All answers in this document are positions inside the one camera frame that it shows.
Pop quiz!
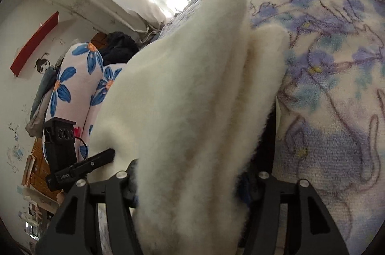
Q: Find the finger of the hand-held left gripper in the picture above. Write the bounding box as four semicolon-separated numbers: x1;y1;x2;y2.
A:
71;148;116;175

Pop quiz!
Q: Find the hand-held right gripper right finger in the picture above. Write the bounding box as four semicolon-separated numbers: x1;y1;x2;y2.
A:
237;171;351;255

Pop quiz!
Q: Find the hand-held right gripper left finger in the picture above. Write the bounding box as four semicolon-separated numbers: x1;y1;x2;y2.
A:
35;161;144;255

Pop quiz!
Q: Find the cream fleece sweater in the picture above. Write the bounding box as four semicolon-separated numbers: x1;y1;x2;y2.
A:
89;0;290;255

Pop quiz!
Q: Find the dark clothes pile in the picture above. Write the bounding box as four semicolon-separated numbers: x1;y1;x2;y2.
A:
99;31;141;66

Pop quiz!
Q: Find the wooden drawer cabinet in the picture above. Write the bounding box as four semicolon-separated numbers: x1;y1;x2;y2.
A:
21;137;62;209

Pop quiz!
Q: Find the grey hanging cloth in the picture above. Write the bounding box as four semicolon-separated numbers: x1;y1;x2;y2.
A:
25;65;58;139

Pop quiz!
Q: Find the blue floral fleece blanket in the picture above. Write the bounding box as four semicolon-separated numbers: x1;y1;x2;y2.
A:
156;0;385;255

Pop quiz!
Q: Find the red wall shelf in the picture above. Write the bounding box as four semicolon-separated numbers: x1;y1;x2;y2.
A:
10;11;59;77

